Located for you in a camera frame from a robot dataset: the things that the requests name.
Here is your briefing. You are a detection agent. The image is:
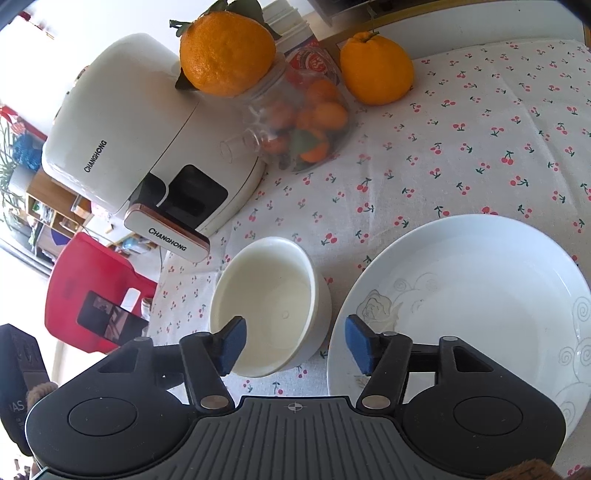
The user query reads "white ribbed lid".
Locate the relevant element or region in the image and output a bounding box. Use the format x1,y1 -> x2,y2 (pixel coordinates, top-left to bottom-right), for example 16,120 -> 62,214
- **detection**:
259,0 -> 319,54

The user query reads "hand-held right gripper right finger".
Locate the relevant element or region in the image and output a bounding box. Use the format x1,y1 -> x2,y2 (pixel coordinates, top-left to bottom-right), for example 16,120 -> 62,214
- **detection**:
345,315 -> 491,412

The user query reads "white bowl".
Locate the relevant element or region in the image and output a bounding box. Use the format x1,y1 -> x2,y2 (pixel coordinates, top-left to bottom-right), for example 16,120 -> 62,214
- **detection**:
210,236 -> 332,378

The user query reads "orange with leaves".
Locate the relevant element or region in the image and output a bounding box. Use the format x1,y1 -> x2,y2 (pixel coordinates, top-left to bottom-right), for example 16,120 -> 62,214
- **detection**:
170,0 -> 282,97

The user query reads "wooden shelf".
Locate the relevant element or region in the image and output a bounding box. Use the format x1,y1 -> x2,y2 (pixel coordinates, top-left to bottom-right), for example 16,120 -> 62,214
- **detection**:
25,171 -> 107,259

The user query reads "red plastic chair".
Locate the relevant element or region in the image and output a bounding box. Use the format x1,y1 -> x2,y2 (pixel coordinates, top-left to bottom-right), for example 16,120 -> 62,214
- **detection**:
45,232 -> 158,354

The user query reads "white air fryer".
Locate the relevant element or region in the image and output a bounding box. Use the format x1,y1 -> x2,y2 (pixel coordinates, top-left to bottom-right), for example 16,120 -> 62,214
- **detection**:
41,32 -> 266,263

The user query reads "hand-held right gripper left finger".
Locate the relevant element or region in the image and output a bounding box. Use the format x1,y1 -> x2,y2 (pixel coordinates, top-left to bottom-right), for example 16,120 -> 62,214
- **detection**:
99,316 -> 248,414

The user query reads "cherry print tablecloth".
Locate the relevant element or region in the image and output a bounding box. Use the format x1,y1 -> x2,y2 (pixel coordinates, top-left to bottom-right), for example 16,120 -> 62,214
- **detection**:
148,39 -> 591,402

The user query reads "person's left forearm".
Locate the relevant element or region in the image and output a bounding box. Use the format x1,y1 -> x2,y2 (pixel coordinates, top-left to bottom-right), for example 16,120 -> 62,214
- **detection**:
25,381 -> 58,411

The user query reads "person's right forearm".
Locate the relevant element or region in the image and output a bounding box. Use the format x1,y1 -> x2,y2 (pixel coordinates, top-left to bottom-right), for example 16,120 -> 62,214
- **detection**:
492,457 -> 591,480

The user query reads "green plant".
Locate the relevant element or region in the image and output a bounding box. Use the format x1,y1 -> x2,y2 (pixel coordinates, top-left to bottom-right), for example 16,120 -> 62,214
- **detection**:
0,115 -> 24,232

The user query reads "white plate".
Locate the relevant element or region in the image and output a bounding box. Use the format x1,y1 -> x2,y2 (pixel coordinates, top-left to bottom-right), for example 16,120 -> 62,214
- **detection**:
326,213 -> 591,444

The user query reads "blue fuzzy item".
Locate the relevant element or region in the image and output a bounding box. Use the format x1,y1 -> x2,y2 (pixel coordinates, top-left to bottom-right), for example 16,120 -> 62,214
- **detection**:
11,136 -> 44,171

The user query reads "orange with pointed top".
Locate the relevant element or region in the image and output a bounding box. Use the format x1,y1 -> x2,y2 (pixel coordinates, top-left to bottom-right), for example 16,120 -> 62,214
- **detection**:
339,30 -> 415,106

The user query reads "clear plastic jar of oranges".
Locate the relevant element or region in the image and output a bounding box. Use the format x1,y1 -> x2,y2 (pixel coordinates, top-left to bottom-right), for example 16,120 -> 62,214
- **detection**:
219,39 -> 352,175

